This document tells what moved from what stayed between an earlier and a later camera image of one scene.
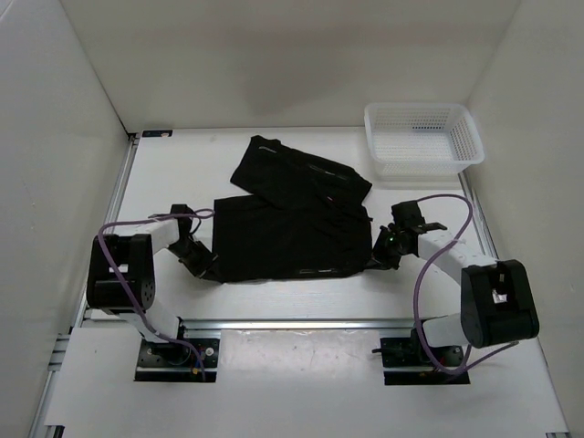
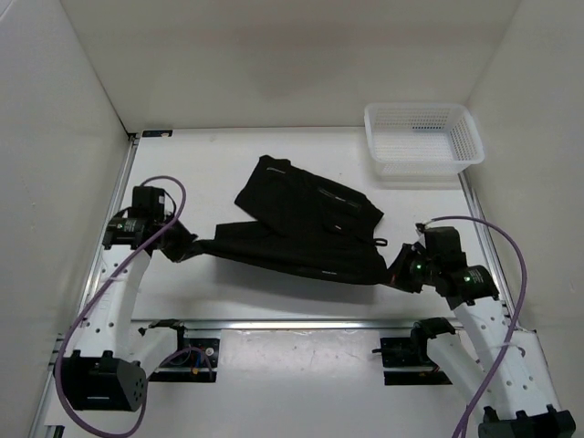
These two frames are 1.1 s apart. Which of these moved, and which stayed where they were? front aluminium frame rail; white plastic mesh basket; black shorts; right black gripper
Moved: right black gripper; black shorts
Stayed: front aluminium frame rail; white plastic mesh basket
